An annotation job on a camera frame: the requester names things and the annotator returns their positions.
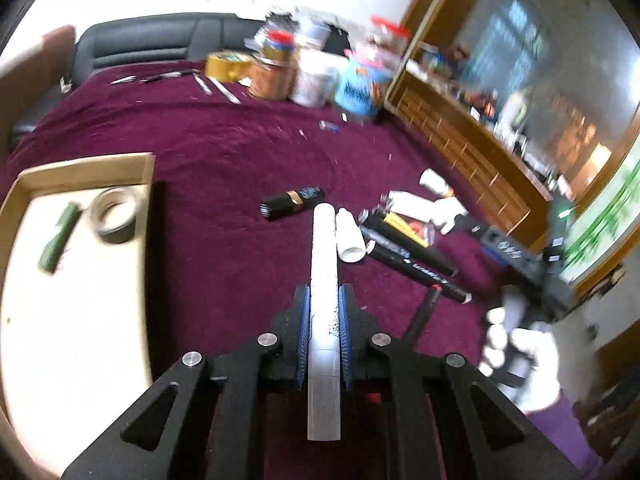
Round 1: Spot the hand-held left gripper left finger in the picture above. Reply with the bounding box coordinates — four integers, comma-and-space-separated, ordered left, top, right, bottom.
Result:
60, 284, 312, 480

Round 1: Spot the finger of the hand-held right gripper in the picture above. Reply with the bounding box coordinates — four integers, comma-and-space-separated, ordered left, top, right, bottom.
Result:
451, 214, 523, 267

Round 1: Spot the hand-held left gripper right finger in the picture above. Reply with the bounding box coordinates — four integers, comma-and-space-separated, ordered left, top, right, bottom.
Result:
338, 282, 583, 480

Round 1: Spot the small white charger cube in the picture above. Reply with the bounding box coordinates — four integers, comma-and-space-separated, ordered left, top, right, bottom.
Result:
434, 197, 470, 235

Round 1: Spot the cardboard tray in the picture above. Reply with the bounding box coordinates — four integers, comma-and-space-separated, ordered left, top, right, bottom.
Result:
0, 152, 157, 477

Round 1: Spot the person's right forearm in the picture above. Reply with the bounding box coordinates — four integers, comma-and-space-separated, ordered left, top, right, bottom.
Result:
525, 394, 607, 472

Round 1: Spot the person's right hand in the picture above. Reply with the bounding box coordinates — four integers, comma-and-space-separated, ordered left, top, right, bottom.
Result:
479, 306, 563, 413

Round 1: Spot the black marker pen white tip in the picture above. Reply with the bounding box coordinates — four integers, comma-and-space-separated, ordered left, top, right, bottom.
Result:
372, 242, 472, 306

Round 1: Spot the white bottle orange cap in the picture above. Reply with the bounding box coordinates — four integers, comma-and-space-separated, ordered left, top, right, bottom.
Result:
419, 168, 456, 199

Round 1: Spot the black marker pen red band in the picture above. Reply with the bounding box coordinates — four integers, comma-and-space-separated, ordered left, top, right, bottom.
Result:
404, 285, 444, 350

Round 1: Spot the yellow plastic item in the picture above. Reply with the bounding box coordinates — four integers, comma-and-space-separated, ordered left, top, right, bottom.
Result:
384, 212, 435, 247

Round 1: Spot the large white charger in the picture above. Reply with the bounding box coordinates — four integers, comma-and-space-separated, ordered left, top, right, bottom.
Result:
388, 190, 443, 222

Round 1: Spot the white pen cap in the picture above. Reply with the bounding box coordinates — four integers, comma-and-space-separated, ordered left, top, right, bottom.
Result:
336, 208, 369, 264

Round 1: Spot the wooden cabinet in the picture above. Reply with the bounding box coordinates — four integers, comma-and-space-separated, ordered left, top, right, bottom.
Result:
384, 0, 640, 293

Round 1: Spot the black lipstick tube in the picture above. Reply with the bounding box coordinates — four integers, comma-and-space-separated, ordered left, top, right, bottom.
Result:
259, 186, 327, 222

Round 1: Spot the purple blanket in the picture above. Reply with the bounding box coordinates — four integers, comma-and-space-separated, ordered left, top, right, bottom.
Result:
0, 60, 546, 480

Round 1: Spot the clear jar blue cartoon label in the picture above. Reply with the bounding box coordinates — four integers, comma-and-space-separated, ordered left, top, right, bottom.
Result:
333, 52, 394, 124

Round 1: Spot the clear jar red lid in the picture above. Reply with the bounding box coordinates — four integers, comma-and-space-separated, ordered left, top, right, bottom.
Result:
366, 16, 412, 57

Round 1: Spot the grey-green tape roll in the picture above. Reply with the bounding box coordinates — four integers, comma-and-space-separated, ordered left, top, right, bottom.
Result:
89, 186, 140, 245

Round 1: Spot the white plastic tub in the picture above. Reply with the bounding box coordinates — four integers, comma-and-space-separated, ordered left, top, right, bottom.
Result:
291, 50, 342, 109

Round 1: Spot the amber jar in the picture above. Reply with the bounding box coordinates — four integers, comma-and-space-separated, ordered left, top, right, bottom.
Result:
248, 55, 296, 101

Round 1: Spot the green marker pen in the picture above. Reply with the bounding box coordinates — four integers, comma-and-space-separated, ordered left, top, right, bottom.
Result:
39, 202, 81, 275

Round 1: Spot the brown tape roll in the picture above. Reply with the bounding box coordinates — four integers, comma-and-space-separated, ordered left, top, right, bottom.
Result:
206, 51, 254, 84

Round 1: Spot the jar with red blue lid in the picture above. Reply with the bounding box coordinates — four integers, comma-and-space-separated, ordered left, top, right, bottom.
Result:
264, 30, 297, 61

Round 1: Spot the dark metal pen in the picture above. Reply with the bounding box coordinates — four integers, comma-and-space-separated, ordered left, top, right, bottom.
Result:
138, 70, 197, 84

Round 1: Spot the black sofa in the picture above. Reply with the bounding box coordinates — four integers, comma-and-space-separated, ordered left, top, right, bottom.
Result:
11, 12, 273, 137

